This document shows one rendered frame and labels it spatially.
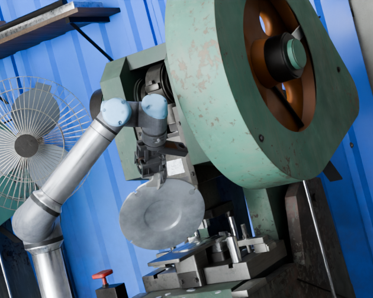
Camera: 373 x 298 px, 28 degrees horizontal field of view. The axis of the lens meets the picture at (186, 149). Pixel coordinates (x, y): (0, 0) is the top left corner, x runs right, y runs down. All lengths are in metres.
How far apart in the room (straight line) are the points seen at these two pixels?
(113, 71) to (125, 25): 1.45
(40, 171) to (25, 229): 1.22
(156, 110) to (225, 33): 0.30
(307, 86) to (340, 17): 0.90
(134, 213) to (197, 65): 0.56
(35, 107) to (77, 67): 1.18
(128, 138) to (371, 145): 1.36
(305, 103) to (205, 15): 0.69
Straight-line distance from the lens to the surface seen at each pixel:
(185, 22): 2.22
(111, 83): 2.70
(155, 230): 2.49
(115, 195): 4.35
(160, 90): 2.63
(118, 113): 2.00
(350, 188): 3.67
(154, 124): 2.15
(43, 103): 3.25
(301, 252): 2.81
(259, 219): 2.81
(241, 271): 2.53
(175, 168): 2.64
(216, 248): 2.67
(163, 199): 2.42
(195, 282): 2.59
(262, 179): 2.36
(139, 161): 2.26
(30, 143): 3.18
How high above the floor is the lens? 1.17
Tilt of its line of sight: 1 degrees down
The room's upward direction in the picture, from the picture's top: 15 degrees counter-clockwise
